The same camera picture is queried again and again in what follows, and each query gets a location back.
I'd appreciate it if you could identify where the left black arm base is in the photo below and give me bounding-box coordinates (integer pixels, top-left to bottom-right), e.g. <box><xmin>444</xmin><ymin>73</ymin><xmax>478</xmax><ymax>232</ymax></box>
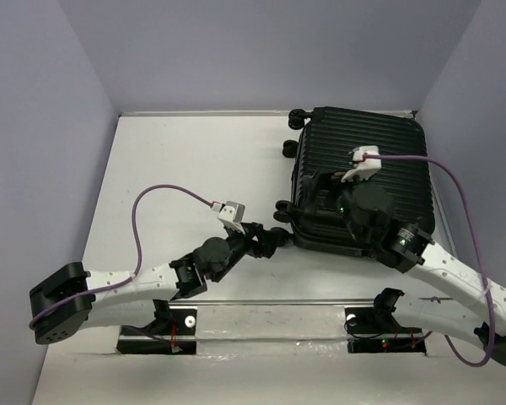
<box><xmin>116</xmin><ymin>306</ymin><xmax>197</xmax><ymax>356</ymax></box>

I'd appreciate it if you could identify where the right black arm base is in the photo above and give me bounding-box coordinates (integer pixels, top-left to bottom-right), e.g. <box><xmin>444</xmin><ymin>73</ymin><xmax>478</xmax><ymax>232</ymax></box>
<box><xmin>344</xmin><ymin>307</ymin><xmax>427</xmax><ymax>354</ymax></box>

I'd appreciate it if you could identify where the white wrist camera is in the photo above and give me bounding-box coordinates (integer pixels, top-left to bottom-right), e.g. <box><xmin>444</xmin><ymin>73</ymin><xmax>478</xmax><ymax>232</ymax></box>
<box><xmin>341</xmin><ymin>145</ymin><xmax>382</xmax><ymax>183</ymax></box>
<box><xmin>218</xmin><ymin>201</ymin><xmax>245</xmax><ymax>235</ymax></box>

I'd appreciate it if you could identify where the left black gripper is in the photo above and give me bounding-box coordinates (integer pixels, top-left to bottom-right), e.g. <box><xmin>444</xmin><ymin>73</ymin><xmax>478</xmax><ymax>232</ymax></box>
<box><xmin>209</xmin><ymin>222</ymin><xmax>283</xmax><ymax>283</ymax></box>

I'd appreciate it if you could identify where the black hard-shell suitcase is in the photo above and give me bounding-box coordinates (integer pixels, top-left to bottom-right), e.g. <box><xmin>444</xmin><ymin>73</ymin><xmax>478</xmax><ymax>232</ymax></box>
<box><xmin>273</xmin><ymin>106</ymin><xmax>436</xmax><ymax>257</ymax></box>

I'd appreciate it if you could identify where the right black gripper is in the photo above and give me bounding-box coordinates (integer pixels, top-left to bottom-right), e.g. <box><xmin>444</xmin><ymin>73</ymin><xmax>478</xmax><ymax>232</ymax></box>
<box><xmin>304</xmin><ymin>165</ymin><xmax>374</xmax><ymax>243</ymax></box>

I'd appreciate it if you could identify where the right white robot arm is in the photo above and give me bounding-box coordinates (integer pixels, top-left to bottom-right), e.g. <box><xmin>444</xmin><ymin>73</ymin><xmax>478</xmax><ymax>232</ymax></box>
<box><xmin>302</xmin><ymin>171</ymin><xmax>506</xmax><ymax>367</ymax></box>

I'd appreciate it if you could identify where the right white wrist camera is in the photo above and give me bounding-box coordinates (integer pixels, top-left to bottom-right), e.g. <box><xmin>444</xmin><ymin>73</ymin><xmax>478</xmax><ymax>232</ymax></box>
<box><xmin>341</xmin><ymin>145</ymin><xmax>382</xmax><ymax>183</ymax></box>

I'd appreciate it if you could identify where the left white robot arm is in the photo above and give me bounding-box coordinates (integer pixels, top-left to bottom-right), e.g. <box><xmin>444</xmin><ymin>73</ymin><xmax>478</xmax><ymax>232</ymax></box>
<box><xmin>29</xmin><ymin>223</ymin><xmax>293</xmax><ymax>345</ymax></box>

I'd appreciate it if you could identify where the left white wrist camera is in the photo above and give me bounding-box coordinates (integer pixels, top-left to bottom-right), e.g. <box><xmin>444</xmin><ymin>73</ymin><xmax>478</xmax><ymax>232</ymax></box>
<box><xmin>218</xmin><ymin>201</ymin><xmax>245</xmax><ymax>235</ymax></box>

